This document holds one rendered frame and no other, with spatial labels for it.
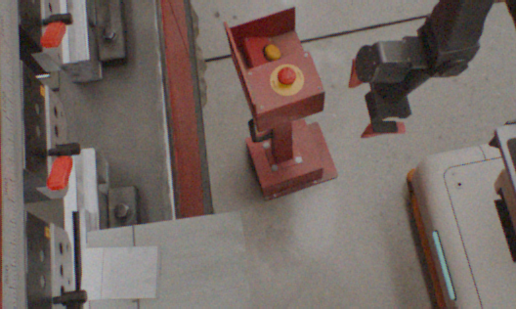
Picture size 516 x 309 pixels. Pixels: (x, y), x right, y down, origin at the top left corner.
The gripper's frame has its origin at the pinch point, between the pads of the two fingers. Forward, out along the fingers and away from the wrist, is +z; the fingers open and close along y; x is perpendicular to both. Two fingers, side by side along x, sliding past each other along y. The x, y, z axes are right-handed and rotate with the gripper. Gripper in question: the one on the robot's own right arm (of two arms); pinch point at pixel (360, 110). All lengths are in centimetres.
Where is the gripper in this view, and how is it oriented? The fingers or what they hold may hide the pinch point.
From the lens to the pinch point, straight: 123.5
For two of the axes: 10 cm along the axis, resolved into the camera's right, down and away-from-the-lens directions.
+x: 9.0, -0.4, 4.3
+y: 1.9, 9.4, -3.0
